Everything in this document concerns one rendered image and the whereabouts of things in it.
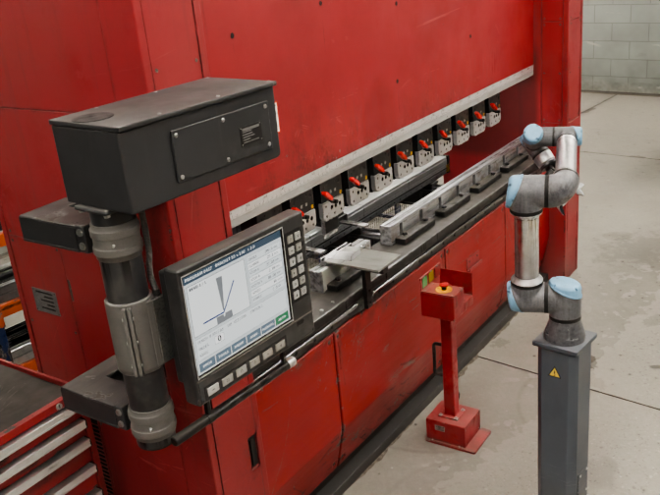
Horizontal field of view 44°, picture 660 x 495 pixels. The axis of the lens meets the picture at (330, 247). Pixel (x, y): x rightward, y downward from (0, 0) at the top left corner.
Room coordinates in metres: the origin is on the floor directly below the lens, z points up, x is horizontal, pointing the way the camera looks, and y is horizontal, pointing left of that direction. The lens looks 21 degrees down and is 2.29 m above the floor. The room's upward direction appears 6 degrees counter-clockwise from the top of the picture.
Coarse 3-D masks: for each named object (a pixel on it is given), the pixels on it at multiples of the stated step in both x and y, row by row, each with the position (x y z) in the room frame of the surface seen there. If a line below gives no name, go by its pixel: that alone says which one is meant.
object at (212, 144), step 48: (144, 96) 2.00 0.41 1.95; (192, 96) 1.94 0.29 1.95; (240, 96) 1.96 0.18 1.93; (96, 144) 1.73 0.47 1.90; (144, 144) 1.73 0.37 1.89; (192, 144) 1.82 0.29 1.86; (240, 144) 1.94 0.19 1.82; (96, 192) 1.75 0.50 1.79; (144, 192) 1.71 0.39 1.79; (96, 240) 1.75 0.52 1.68; (144, 240) 1.80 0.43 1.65; (144, 288) 1.79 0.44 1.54; (144, 336) 1.75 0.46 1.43; (144, 384) 1.75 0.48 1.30; (144, 432) 1.75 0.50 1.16
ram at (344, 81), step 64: (256, 0) 2.93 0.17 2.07; (320, 0) 3.23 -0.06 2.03; (384, 0) 3.60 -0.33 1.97; (448, 0) 4.07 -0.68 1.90; (512, 0) 4.69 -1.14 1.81; (256, 64) 2.90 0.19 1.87; (320, 64) 3.20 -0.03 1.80; (384, 64) 3.57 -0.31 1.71; (448, 64) 4.05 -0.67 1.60; (512, 64) 4.68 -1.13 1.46; (320, 128) 3.17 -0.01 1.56; (384, 128) 3.55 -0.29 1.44; (256, 192) 2.83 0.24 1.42
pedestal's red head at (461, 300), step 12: (444, 276) 3.38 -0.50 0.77; (456, 276) 3.35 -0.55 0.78; (468, 276) 3.32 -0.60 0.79; (420, 288) 3.23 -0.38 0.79; (432, 288) 3.25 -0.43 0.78; (456, 288) 3.23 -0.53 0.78; (468, 288) 3.32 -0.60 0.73; (420, 300) 3.24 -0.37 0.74; (432, 300) 3.20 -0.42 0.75; (444, 300) 3.17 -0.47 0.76; (456, 300) 3.17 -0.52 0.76; (468, 300) 3.27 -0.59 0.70; (432, 312) 3.20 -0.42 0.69; (444, 312) 3.17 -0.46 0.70; (456, 312) 3.16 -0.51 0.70
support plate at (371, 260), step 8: (344, 248) 3.26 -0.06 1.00; (352, 248) 3.26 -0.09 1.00; (360, 248) 3.25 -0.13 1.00; (360, 256) 3.16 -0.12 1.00; (368, 256) 3.15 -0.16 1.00; (376, 256) 3.14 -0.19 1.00; (384, 256) 3.13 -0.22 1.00; (392, 256) 3.12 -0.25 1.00; (400, 256) 3.14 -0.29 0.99; (336, 264) 3.12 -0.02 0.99; (344, 264) 3.09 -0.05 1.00; (352, 264) 3.08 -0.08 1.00; (360, 264) 3.07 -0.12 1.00; (368, 264) 3.07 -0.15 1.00; (376, 264) 3.06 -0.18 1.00; (384, 264) 3.05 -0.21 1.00
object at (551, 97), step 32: (544, 0) 4.90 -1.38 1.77; (576, 0) 4.92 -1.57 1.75; (544, 32) 4.90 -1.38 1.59; (576, 32) 4.93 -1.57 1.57; (544, 64) 4.90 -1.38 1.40; (576, 64) 4.93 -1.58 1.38; (512, 96) 5.02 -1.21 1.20; (544, 96) 4.90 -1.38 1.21; (576, 96) 4.94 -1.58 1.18; (512, 128) 5.02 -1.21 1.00; (480, 160) 5.15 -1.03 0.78; (576, 224) 4.97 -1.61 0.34; (544, 256) 4.89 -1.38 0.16; (576, 256) 4.99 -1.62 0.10
